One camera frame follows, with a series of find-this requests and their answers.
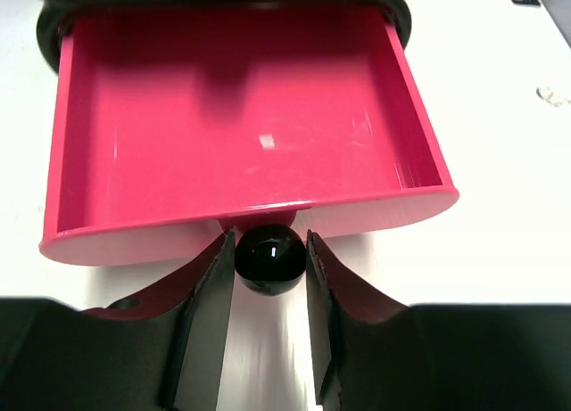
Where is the black drawer cabinet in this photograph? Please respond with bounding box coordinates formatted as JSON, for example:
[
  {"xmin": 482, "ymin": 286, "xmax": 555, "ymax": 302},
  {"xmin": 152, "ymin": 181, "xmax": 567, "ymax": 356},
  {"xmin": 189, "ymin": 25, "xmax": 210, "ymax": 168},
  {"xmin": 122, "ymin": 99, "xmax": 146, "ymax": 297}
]
[{"xmin": 36, "ymin": 0, "xmax": 411, "ymax": 71}]

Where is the small white tape scrap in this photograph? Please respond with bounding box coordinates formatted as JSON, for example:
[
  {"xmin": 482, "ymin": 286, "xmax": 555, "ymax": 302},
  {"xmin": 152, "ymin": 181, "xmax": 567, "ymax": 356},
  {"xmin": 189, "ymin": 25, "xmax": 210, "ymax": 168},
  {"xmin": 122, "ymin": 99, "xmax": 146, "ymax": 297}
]
[{"xmin": 535, "ymin": 86, "xmax": 570, "ymax": 107}]

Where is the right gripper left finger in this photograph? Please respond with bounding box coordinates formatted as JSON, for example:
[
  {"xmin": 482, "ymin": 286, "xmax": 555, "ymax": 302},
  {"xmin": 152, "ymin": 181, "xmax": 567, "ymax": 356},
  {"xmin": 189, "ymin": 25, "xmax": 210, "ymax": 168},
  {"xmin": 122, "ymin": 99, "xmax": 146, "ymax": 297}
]
[{"xmin": 1, "ymin": 233, "xmax": 235, "ymax": 410}]

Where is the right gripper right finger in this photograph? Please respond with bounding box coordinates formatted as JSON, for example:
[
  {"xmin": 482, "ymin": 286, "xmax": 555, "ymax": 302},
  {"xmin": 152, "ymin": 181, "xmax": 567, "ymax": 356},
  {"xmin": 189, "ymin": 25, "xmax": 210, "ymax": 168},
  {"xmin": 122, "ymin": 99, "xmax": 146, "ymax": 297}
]
[{"xmin": 306, "ymin": 232, "xmax": 570, "ymax": 410}]

